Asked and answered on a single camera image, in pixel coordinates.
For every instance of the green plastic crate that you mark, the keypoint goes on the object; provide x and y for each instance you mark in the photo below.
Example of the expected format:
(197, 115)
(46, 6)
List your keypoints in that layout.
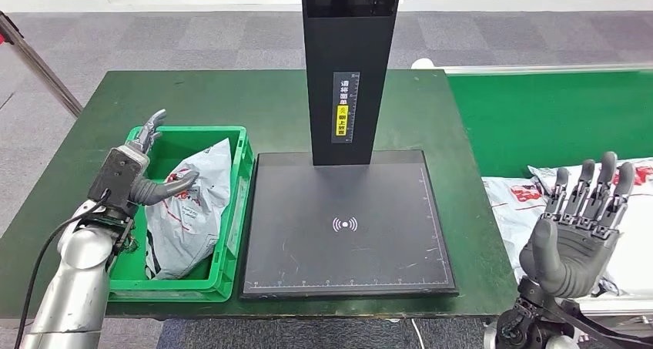
(229, 234)

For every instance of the black inbound scanning machine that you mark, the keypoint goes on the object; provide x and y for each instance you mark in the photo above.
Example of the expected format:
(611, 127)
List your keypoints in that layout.
(347, 244)

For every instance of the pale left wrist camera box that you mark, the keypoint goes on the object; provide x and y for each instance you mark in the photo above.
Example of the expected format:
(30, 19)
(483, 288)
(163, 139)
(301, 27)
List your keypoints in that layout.
(117, 178)

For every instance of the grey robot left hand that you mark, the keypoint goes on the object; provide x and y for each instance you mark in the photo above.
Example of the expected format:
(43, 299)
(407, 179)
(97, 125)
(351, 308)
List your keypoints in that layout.
(158, 191)

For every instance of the grey poly mailer parcel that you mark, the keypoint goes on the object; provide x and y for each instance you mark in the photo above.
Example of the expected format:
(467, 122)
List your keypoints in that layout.
(510, 219)
(189, 229)
(635, 244)

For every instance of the metal barrier pole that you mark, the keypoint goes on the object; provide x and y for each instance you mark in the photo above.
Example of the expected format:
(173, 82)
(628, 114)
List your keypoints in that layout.
(43, 71)

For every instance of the white conveyor roller end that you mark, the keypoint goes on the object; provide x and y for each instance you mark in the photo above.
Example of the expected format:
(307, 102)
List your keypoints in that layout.
(422, 64)

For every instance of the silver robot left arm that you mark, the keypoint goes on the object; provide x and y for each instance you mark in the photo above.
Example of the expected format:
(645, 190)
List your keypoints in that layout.
(76, 285)

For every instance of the green conveyor belt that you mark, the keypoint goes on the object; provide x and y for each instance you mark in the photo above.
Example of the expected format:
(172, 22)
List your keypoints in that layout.
(535, 122)

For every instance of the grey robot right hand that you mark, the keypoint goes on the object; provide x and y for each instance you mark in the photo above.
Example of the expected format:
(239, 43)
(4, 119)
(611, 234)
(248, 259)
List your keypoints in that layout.
(571, 255)

